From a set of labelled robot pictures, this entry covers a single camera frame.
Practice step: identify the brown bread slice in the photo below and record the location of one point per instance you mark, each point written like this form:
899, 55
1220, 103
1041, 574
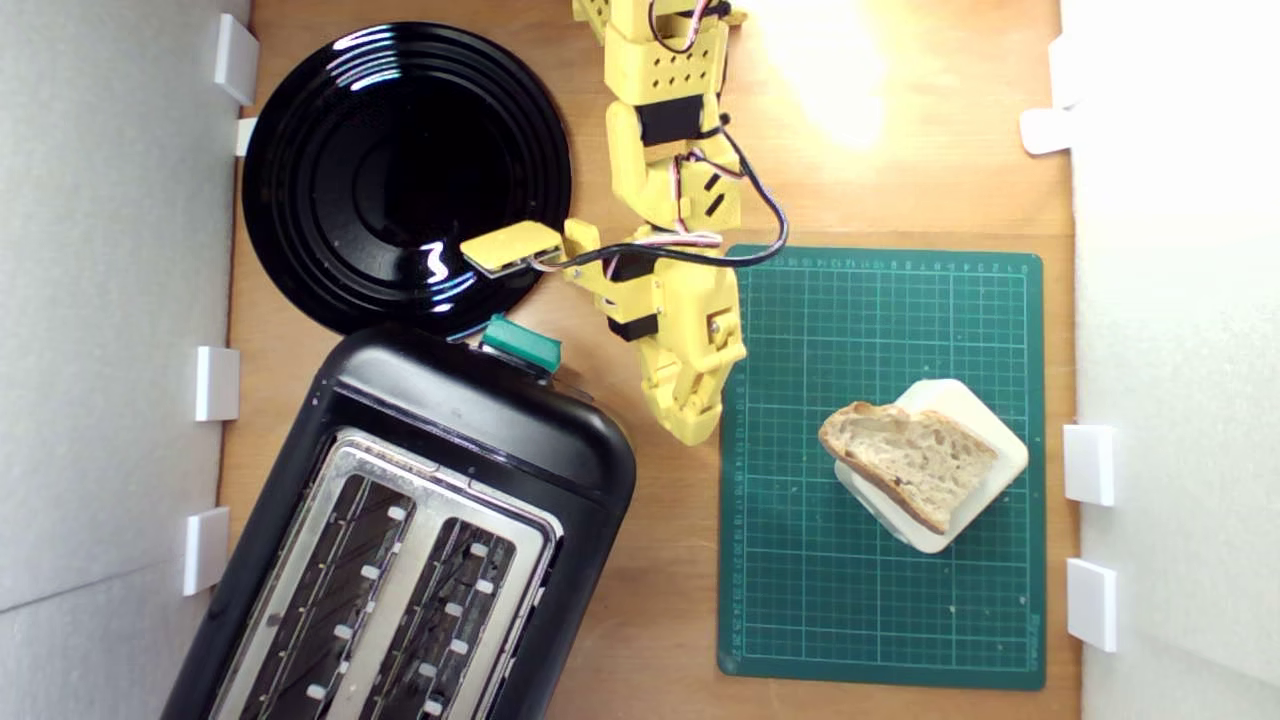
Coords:
910, 465

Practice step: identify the green toaster lever knob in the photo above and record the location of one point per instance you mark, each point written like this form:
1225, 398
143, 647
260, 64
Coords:
520, 342

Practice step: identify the black two-slot toaster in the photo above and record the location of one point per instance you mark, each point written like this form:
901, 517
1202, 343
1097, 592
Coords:
480, 420

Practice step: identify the green cutting mat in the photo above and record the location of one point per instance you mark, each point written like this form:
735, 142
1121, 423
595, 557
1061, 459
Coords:
800, 600

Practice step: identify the white square block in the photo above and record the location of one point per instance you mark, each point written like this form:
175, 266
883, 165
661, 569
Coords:
950, 393

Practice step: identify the black round plate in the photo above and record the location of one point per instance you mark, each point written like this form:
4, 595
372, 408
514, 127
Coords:
400, 150

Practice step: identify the yellow wrist camera box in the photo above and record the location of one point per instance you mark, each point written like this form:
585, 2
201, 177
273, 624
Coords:
510, 245

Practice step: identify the white wall clip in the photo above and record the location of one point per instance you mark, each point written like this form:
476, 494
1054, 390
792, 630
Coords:
206, 550
1090, 465
245, 135
1060, 70
1092, 604
235, 58
217, 383
1045, 130

